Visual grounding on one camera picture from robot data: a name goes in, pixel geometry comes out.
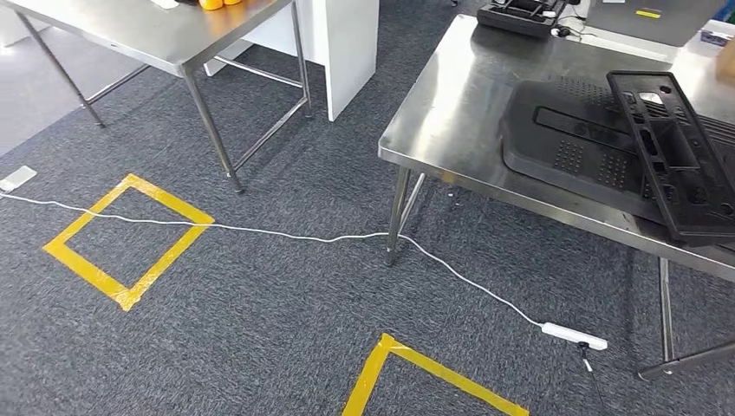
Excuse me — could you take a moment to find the grey laptop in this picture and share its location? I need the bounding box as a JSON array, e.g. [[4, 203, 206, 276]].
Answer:
[[585, 0, 727, 49]]

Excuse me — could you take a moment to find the white power cable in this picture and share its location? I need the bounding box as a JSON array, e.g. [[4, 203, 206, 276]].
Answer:
[[0, 192, 545, 331]]

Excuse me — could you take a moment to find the yellow floor tape square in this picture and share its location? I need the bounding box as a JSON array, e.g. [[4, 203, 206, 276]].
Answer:
[[42, 172, 215, 312], [342, 333, 530, 416]]

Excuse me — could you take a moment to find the grey metal frame table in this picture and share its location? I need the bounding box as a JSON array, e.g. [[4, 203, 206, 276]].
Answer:
[[0, 0, 315, 195]]

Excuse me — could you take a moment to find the floor socket plate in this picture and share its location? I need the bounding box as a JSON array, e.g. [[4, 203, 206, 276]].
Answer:
[[0, 165, 38, 193]]

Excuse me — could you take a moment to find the large black plastic cover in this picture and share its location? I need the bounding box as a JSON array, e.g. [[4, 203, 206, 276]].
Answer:
[[499, 75, 735, 228]]

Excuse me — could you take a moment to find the printed brochure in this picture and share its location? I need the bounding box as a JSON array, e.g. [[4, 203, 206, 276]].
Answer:
[[700, 29, 733, 49]]

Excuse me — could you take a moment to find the black cable bundle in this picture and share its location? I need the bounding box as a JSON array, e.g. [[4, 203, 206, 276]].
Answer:
[[550, 16, 587, 42]]

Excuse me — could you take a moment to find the black power cable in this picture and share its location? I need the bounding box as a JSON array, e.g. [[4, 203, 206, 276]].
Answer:
[[576, 341, 607, 416]]

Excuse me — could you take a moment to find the stainless steel workbench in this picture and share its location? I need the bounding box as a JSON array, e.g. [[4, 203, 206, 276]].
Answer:
[[377, 14, 735, 381]]

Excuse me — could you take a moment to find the white desk side panel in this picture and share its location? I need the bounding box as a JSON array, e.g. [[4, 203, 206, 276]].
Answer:
[[204, 0, 381, 123]]

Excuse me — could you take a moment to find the black plastic plate bracket part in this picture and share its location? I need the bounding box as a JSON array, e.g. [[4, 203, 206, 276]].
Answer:
[[607, 70, 735, 248]]

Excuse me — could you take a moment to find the black foam case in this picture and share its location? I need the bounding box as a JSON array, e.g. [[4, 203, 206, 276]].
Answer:
[[476, 0, 569, 40]]

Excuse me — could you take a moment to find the black remote controller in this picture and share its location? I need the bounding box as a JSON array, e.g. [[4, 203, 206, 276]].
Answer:
[[493, 0, 561, 18]]

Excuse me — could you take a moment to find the white power strip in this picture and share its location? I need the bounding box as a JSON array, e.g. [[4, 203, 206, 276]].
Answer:
[[541, 322, 608, 352]]

